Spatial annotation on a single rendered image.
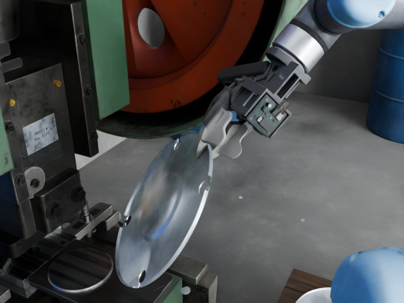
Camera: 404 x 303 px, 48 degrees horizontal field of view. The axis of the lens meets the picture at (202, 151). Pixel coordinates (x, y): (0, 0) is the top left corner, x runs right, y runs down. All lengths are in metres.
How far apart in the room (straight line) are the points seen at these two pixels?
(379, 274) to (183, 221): 0.33
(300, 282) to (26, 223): 0.96
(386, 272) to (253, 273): 1.61
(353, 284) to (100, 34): 0.57
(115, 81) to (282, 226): 1.62
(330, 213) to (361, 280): 2.01
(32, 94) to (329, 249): 1.73
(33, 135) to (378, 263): 0.57
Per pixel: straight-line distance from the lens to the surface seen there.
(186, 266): 1.12
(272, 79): 0.72
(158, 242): 0.75
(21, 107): 0.77
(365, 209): 2.58
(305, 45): 0.71
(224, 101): 0.72
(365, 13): 0.62
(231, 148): 0.73
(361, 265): 0.49
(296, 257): 2.17
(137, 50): 1.08
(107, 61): 0.84
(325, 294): 1.49
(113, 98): 0.87
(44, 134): 0.82
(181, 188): 0.75
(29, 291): 0.97
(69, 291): 0.90
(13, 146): 0.73
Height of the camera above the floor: 1.39
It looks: 28 degrees down
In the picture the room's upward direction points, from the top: straight up
